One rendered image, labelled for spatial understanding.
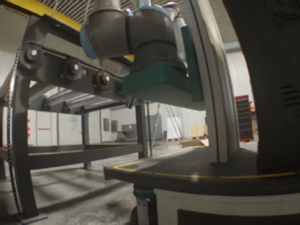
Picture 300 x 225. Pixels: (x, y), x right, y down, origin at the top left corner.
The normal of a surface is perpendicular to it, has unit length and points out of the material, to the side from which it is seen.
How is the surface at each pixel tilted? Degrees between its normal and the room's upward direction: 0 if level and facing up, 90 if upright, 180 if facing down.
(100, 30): 106
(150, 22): 90
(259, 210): 90
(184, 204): 90
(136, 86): 90
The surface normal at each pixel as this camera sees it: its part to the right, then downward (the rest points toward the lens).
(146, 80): -0.62, -0.07
